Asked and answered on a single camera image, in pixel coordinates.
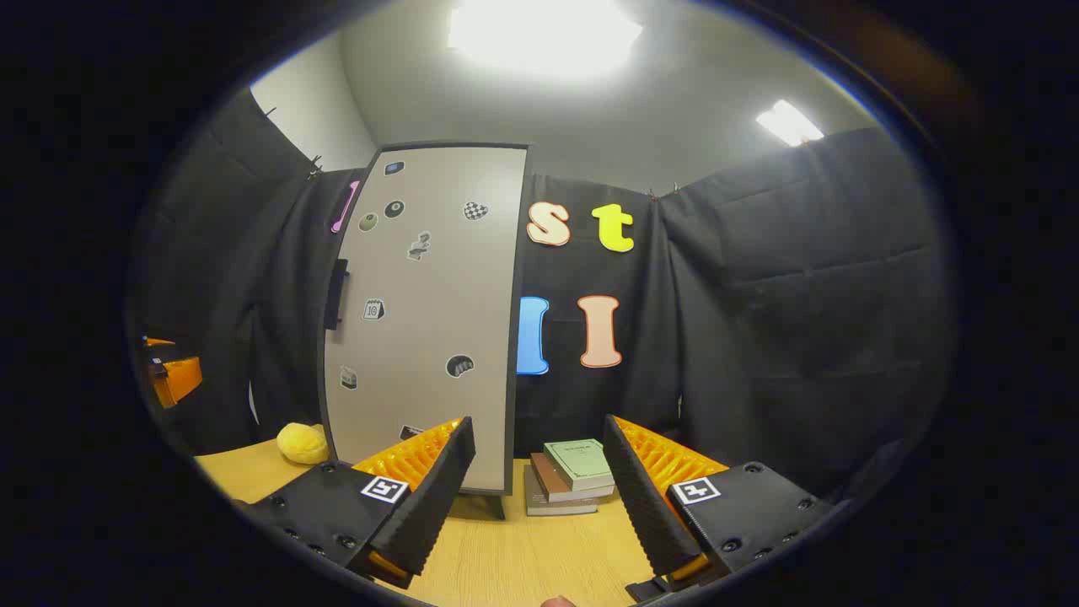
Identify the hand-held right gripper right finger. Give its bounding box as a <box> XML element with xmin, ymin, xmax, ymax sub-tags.
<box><xmin>602</xmin><ymin>413</ymin><xmax>835</xmax><ymax>595</ymax></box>

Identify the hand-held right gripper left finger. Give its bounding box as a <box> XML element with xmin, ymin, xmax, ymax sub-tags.
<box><xmin>236</xmin><ymin>416</ymin><xmax>477</xmax><ymax>591</ymax></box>

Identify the grey cabinet door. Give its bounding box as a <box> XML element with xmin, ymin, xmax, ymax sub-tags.
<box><xmin>323</xmin><ymin>146</ymin><xmax>518</xmax><ymax>494</ymax></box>

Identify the dark grey cabinet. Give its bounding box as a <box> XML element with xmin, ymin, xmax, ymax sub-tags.
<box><xmin>316</xmin><ymin>141</ymin><xmax>532</xmax><ymax>520</ymax></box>

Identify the brown book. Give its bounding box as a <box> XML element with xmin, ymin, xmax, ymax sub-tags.
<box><xmin>529</xmin><ymin>452</ymin><xmax>616</xmax><ymax>504</ymax></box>

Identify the black backdrop cloth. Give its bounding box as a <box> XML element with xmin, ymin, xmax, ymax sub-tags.
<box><xmin>133</xmin><ymin>84</ymin><xmax>955</xmax><ymax>507</ymax></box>

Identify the ceiling light panel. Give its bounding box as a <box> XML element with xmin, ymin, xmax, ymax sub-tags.
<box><xmin>755</xmin><ymin>99</ymin><xmax>826</xmax><ymax>148</ymax></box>
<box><xmin>447</xmin><ymin>0</ymin><xmax>644</xmax><ymax>78</ymax></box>

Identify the black cabinet door handle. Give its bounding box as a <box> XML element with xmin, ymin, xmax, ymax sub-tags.
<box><xmin>324</xmin><ymin>258</ymin><xmax>350</xmax><ymax>331</ymax></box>

